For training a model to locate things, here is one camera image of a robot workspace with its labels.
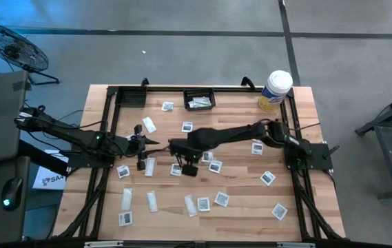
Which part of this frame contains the black base lever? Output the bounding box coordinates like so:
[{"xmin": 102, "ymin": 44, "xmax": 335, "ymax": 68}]
[{"xmin": 322, "ymin": 145, "xmax": 340, "ymax": 160}]

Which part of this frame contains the black floor fan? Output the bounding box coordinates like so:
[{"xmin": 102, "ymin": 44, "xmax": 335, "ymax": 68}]
[{"xmin": 0, "ymin": 22, "xmax": 61, "ymax": 86}]

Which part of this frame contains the white printed paper sign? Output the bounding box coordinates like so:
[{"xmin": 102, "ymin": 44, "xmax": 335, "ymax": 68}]
[{"xmin": 32, "ymin": 149, "xmax": 70, "ymax": 191}]

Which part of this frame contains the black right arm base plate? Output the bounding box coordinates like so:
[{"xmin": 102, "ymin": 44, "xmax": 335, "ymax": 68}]
[{"xmin": 283, "ymin": 143, "xmax": 334, "ymax": 170}]

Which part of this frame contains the yellow wipes canister white lid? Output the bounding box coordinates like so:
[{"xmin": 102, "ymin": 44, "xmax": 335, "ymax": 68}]
[{"xmin": 257, "ymin": 70, "xmax": 293, "ymax": 113}]

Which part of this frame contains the grey metal cart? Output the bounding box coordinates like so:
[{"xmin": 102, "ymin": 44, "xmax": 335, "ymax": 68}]
[{"xmin": 355, "ymin": 87, "xmax": 392, "ymax": 201}]

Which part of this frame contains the black computer mouse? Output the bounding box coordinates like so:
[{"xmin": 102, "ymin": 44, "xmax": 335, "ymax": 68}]
[{"xmin": 1, "ymin": 176, "xmax": 24, "ymax": 211}]

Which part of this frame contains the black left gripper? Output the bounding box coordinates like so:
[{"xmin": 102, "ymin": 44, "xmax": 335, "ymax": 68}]
[{"xmin": 126, "ymin": 123, "xmax": 164, "ymax": 172}]

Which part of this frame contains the silver metal bracket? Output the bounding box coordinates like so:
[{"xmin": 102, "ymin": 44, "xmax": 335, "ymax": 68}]
[
  {"xmin": 84, "ymin": 240, "xmax": 124, "ymax": 248},
  {"xmin": 277, "ymin": 242, "xmax": 316, "ymax": 248}
]

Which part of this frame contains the black plastic bin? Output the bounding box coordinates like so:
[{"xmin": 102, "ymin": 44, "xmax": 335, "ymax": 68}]
[
  {"xmin": 183, "ymin": 87, "xmax": 217, "ymax": 112},
  {"xmin": 119, "ymin": 85, "xmax": 147, "ymax": 108}
]

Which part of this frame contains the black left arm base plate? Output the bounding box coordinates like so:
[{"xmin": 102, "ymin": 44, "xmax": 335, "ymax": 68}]
[{"xmin": 66, "ymin": 147, "xmax": 116, "ymax": 169}]

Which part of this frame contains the black floor cable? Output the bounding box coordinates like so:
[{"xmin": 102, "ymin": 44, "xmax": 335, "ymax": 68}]
[{"xmin": 52, "ymin": 108, "xmax": 85, "ymax": 124}]

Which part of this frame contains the black support bar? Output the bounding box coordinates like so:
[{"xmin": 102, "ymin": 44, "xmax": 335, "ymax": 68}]
[{"xmin": 18, "ymin": 139, "xmax": 70, "ymax": 177}]

